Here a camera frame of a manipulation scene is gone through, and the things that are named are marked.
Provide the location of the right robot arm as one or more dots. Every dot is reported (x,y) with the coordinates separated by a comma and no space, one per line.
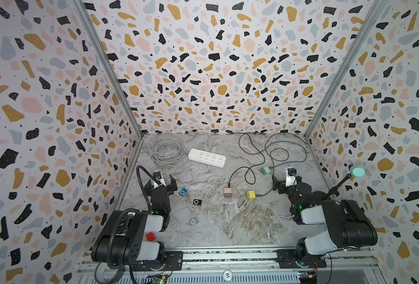
(347,226)

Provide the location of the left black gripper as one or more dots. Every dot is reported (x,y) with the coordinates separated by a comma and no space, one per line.
(148,189)

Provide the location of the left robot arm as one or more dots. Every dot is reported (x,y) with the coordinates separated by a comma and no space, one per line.
(127,241)

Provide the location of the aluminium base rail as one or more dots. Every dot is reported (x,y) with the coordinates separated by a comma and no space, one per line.
(259,265)

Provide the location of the red cube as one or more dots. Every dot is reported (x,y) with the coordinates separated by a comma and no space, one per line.
(151,236)

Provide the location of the yellow USB charger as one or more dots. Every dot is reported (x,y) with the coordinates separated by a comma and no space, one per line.
(250,195)

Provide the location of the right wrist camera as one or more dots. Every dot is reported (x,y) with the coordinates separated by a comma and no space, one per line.
(291,177)

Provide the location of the blue mp3 player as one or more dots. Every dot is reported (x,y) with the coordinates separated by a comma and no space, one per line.
(183,192)

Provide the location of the pink USB charger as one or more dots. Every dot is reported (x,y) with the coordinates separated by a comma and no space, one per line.
(227,192)

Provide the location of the green USB charger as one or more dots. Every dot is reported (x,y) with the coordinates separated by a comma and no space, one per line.
(266,170)

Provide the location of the white power strip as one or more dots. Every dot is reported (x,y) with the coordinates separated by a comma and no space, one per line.
(208,158)

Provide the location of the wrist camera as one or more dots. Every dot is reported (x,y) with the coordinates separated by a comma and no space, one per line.
(291,177)
(158,179)

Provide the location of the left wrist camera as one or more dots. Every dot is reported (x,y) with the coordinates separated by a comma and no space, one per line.
(158,179)

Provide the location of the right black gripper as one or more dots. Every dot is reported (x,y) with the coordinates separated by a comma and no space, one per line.
(279,184)

